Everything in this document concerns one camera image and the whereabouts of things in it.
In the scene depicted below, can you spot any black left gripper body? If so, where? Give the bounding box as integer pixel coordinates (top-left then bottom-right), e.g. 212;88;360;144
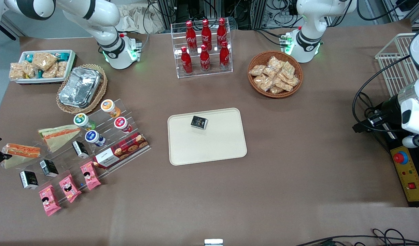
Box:
353;96;403;134

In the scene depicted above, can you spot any triangle sandwich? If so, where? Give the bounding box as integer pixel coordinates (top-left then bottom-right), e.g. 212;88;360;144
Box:
2;143;41;169
38;125;82;153

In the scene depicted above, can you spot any cream plastic tray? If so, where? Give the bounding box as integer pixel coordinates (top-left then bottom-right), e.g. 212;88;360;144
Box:
167;108;248;166

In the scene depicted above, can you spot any small black carton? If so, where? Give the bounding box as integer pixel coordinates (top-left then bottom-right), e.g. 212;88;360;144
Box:
40;159;59;178
72;141;89;159
191;115;209;130
19;171;39;190

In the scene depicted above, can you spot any pink cartoon snack packet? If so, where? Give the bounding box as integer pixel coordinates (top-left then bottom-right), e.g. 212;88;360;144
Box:
80;161;102;191
59;174;82;203
39;184;62;217

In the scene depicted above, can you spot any yellow emergency stop box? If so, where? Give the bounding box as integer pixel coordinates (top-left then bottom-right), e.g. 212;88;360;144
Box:
390;145;419;208

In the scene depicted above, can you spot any green lid gum jar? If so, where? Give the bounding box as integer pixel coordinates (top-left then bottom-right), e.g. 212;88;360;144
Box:
74;113;96;131

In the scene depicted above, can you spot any blue lid gum jar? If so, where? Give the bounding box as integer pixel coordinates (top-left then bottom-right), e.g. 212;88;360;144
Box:
85;130;106;147

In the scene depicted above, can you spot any aluminium foil container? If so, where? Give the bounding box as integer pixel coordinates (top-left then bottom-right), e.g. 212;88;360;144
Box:
58;67;102;108

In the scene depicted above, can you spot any white rectangular bin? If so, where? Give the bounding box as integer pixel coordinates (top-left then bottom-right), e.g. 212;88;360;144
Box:
15;50;76;85

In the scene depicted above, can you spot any clear acrylic stepped stand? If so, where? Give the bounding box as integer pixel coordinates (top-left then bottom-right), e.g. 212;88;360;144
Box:
12;99;152;205

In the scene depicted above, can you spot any oval wicker basket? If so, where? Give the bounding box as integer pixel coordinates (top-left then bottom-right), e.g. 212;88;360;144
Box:
56;64;108;114

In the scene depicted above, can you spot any orange lid gum jar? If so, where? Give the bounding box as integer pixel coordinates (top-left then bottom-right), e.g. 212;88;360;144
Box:
101;99;121;118

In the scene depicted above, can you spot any red plaid cookie box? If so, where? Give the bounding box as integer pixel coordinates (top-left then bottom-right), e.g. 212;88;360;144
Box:
93;133;149;169

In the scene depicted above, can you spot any red lid gum jar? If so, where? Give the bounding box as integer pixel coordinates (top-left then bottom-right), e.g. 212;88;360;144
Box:
114;117;132;134

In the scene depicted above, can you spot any round wicker basket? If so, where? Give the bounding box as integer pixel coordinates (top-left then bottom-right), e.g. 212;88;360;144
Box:
248;51;303;99

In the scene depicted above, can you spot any metal equipment rack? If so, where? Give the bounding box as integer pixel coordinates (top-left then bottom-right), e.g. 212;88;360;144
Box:
156;0;268;29

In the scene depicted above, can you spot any red cola bottle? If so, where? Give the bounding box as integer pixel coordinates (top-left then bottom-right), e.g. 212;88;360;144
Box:
186;20;197;52
219;41;230;70
217;18;227;48
199;44;210;72
201;19;212;51
181;46;193;74

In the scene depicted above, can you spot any beige crumpled cloth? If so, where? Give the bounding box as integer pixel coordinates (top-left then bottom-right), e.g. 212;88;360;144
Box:
119;3;166;35

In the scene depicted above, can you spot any clear acrylic bottle rack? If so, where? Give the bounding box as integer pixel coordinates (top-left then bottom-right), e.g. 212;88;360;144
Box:
171;20;233;79

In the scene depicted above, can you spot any black looped cable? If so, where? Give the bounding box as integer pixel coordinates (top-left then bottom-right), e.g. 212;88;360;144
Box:
352;55;412;134

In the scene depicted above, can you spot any white wire basket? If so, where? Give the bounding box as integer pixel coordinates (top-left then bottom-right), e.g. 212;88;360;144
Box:
375;33;419;98

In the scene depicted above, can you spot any black floor cable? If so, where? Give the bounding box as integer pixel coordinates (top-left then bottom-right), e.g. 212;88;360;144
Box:
295;228;419;246

